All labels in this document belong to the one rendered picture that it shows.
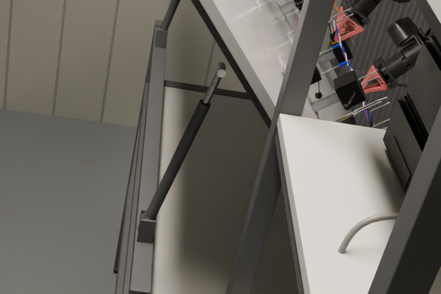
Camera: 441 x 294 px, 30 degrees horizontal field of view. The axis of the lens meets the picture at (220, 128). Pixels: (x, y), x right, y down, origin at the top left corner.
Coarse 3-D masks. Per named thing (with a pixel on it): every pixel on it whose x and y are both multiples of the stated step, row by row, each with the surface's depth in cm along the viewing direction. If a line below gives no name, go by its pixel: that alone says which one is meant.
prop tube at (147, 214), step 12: (204, 108) 147; (192, 120) 149; (192, 132) 149; (180, 144) 151; (180, 156) 152; (168, 168) 154; (168, 180) 155; (156, 192) 157; (156, 204) 158; (144, 216) 160
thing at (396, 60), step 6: (396, 54) 221; (402, 54) 220; (390, 60) 221; (396, 60) 220; (402, 60) 220; (384, 66) 219; (390, 66) 221; (396, 66) 220; (402, 66) 220; (408, 66) 221; (384, 72) 219; (390, 72) 221; (396, 72) 221; (402, 72) 221; (390, 78) 219; (396, 78) 223; (396, 84) 220
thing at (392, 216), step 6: (372, 216) 95; (378, 216) 95; (384, 216) 95; (390, 216) 95; (396, 216) 95; (360, 222) 94; (366, 222) 94; (372, 222) 95; (354, 228) 95; (360, 228) 95; (348, 234) 95; (354, 234) 95; (348, 240) 95; (342, 246) 95; (342, 252) 95
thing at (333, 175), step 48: (432, 0) 62; (288, 96) 119; (288, 144) 114; (336, 144) 116; (384, 144) 119; (432, 144) 61; (288, 192) 107; (336, 192) 106; (384, 192) 108; (432, 192) 60; (240, 240) 137; (336, 240) 97; (384, 240) 99; (432, 240) 63; (240, 288) 139; (336, 288) 90; (384, 288) 66; (432, 288) 93
